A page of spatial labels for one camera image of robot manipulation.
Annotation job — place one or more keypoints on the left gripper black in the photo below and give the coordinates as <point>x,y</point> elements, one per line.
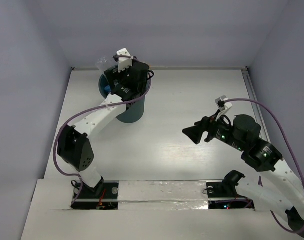
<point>112,75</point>

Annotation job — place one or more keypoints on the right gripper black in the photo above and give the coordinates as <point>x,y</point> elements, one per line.
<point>194,132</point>

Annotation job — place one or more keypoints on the crushed bottle blue label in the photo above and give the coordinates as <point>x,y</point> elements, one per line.
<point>107,89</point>

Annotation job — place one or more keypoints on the clear crushed bottle white cap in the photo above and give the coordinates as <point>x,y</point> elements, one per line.
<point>103,63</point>

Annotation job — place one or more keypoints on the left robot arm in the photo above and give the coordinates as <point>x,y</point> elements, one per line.
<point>74,141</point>

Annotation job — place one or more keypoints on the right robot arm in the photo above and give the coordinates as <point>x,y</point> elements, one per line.
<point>286,198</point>

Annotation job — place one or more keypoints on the dark green plastic bin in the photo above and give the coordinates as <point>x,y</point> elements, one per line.
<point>134,111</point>

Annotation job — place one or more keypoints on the silver foil tape strip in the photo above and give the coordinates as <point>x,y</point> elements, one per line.
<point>162,195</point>

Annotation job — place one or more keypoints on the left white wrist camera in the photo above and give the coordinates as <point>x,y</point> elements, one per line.
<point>123,58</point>

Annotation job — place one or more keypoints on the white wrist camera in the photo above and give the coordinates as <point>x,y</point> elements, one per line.
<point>123,58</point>
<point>223,106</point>

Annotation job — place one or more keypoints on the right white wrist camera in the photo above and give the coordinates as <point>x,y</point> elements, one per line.
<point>223,106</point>

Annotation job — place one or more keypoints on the aluminium rail right edge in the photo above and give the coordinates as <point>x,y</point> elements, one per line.
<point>256,108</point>

